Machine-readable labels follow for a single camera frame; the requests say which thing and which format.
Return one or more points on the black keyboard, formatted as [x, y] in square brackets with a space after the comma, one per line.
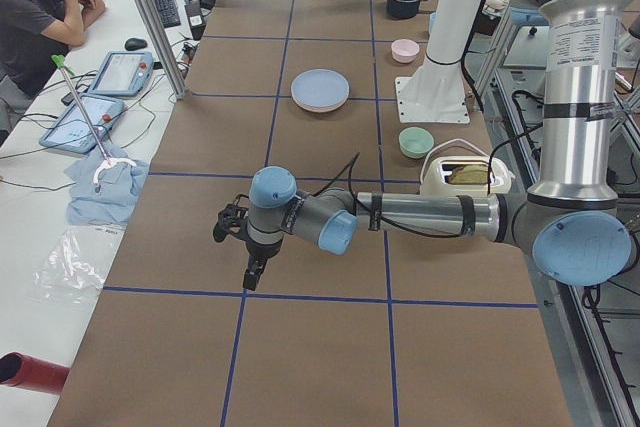
[168, 13]

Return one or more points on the seated person in grey shirt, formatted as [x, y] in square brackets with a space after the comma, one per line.
[33, 31]

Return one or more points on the clear plastic bag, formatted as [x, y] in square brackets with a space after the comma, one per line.
[75, 270]

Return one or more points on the black computer mouse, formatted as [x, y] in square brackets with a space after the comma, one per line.
[134, 44]

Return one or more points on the light blue cup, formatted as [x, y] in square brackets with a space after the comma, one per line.
[432, 22]

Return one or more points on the pink plate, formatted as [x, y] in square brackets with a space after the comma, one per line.
[319, 109]

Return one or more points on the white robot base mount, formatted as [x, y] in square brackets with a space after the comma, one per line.
[435, 92]

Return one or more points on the black box with label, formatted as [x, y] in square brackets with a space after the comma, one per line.
[195, 19]

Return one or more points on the blue plate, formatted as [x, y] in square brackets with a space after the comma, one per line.
[320, 87]

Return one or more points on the pink bowl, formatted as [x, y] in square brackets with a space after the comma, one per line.
[404, 50]

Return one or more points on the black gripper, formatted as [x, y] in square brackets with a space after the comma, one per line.
[260, 250]

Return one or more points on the green bowl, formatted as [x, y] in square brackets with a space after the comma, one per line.
[415, 142]

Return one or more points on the cream toaster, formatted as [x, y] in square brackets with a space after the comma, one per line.
[436, 169]

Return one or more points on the red tube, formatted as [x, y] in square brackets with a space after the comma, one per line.
[34, 374]

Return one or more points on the toast slices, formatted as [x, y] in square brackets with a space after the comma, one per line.
[469, 174]

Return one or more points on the light blue cloth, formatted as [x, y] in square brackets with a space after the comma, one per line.
[114, 203]

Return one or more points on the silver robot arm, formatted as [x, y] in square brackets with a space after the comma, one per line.
[567, 221]

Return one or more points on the grey aluminium frame post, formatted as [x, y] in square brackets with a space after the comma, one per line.
[157, 34]

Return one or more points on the grabber stick with green handle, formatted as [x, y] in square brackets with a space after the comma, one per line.
[108, 161]

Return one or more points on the blue teach pendant far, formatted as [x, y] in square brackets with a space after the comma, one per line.
[123, 73]

